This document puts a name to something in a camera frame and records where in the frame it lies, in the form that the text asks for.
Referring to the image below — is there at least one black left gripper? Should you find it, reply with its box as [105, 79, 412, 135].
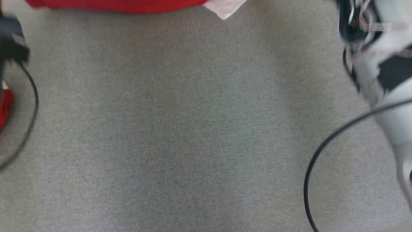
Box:
[0, 14, 30, 63]

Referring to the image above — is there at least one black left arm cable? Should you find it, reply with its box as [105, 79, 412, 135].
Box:
[0, 61, 40, 171]

